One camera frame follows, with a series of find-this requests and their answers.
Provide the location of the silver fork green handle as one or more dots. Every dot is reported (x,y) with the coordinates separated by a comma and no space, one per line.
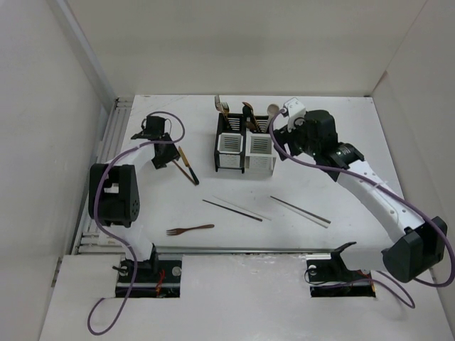
(225,110)

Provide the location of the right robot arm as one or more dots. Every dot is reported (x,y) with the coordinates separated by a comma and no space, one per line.
(417,242)

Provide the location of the aluminium rail front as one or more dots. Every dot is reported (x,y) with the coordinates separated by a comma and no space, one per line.
(354,256)

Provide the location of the aluminium rail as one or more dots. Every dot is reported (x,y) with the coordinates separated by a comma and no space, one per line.
(111,128)
(354,256)

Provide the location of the black chopstick left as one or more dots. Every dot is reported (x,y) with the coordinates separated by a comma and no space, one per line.
(232,210)

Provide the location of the black chopstick right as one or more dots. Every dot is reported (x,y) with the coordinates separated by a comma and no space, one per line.
(301,210)

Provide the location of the black utensil container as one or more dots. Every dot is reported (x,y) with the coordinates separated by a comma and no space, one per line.
(230,140)

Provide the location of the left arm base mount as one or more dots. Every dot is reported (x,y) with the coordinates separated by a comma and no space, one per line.
(155,278)

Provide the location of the black chopstick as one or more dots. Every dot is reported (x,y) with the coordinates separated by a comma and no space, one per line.
(301,210)
(232,210)

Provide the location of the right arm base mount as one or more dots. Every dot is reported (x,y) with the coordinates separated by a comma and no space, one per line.
(328,277)

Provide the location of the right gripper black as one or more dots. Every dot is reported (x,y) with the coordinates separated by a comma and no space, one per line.
(281,136)

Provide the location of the white utensil container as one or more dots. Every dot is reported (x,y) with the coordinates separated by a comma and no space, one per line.
(260,157)

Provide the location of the copper fork long handle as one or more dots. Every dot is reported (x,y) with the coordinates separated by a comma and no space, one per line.
(217,102)

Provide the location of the black spoon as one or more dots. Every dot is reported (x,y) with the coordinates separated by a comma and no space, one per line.
(246,112)

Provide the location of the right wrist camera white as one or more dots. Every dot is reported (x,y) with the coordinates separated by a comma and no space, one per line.
(296,112)

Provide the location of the dark brown fork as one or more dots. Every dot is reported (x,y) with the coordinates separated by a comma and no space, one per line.
(178,231)

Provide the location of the aluminium rail left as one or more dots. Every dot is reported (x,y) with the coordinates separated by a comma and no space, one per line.
(111,128)

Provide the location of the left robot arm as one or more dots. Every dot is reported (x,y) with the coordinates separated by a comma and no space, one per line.
(114,203)

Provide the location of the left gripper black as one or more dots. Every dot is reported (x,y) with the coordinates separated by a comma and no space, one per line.
(171,155)

